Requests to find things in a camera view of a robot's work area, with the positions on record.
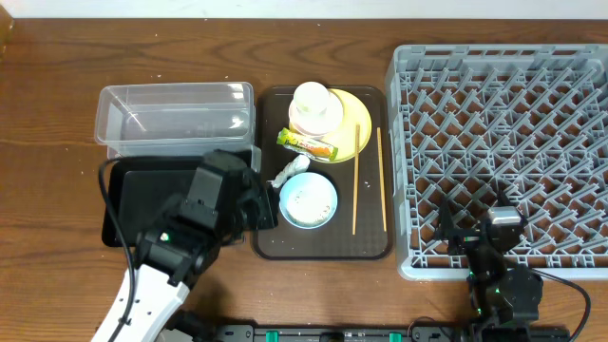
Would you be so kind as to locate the yellow plate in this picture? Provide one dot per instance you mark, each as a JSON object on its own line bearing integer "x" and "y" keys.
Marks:
{"x": 355, "y": 114}

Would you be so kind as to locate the cream cup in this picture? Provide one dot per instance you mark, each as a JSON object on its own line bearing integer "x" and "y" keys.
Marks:
{"x": 311, "y": 99}

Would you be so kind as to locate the black plastic tray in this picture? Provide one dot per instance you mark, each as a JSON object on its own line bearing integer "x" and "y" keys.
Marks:
{"x": 145, "y": 192}

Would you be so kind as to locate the rice leftovers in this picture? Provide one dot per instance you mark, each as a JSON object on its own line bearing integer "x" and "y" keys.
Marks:
{"x": 307, "y": 208}

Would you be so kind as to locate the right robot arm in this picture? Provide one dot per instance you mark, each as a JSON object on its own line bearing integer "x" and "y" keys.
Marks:
{"x": 505, "y": 295}

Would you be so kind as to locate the pink bowl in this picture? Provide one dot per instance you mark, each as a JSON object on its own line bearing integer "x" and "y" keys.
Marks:
{"x": 322, "y": 125}

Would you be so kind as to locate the right wooden chopstick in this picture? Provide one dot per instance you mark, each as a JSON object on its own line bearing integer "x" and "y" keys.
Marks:
{"x": 381, "y": 178}

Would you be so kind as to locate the wooden chopstick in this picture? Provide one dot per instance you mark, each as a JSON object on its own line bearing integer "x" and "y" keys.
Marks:
{"x": 355, "y": 177}
{"x": 381, "y": 178}

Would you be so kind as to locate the clear plastic waste bin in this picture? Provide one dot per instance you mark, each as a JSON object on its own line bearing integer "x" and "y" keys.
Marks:
{"x": 178, "y": 119}

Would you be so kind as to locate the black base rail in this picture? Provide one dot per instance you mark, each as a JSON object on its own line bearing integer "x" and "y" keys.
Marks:
{"x": 187, "y": 327}

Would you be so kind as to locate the green orange snack wrapper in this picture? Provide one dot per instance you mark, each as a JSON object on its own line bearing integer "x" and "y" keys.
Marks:
{"x": 314, "y": 149}

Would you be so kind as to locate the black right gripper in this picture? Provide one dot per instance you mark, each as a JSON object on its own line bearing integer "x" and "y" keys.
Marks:
{"x": 465, "y": 237}

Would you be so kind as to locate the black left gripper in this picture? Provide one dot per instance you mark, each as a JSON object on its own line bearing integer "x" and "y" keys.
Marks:
{"x": 267, "y": 201}

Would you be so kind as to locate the left wooden chopstick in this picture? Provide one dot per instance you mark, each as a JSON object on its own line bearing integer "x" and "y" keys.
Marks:
{"x": 355, "y": 177}

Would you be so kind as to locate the light blue bowl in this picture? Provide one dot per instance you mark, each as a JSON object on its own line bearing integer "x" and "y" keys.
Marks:
{"x": 312, "y": 181}

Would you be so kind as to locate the grey plastic dishwasher rack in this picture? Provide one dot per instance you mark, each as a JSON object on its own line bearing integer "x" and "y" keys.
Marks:
{"x": 468, "y": 122}

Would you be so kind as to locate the brown plastic serving tray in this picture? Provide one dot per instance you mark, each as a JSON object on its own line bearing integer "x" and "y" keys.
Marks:
{"x": 334, "y": 240}

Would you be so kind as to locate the white napkin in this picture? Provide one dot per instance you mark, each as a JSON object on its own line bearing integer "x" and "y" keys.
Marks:
{"x": 299, "y": 165}

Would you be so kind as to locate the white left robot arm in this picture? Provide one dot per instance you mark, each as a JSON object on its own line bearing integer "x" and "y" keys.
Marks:
{"x": 180, "y": 244}

